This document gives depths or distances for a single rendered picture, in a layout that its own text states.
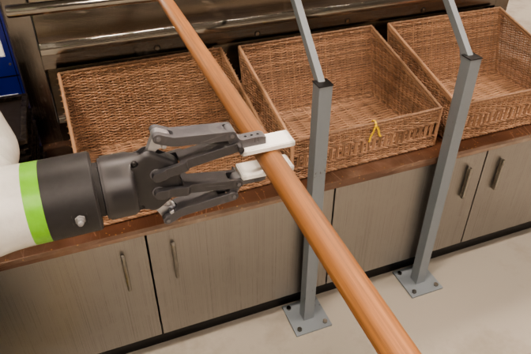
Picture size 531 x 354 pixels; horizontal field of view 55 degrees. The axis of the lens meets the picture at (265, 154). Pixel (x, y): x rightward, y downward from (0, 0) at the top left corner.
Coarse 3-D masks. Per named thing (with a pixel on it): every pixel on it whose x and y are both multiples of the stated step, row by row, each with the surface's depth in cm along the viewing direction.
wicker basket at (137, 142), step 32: (128, 64) 170; (160, 64) 174; (192, 64) 178; (224, 64) 177; (64, 96) 156; (128, 96) 173; (160, 96) 177; (192, 96) 181; (96, 128) 172; (128, 128) 176; (224, 160) 148
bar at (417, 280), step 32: (64, 0) 121; (96, 0) 123; (128, 0) 126; (448, 0) 152; (320, 96) 134; (320, 128) 140; (448, 128) 163; (320, 160) 147; (448, 160) 167; (320, 192) 154; (416, 256) 196; (416, 288) 199; (288, 320) 187; (320, 320) 187
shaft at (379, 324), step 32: (160, 0) 112; (192, 32) 95; (224, 96) 76; (256, 128) 67; (288, 192) 57; (320, 224) 52; (320, 256) 50; (352, 256) 49; (352, 288) 46; (384, 320) 43; (384, 352) 41; (416, 352) 40
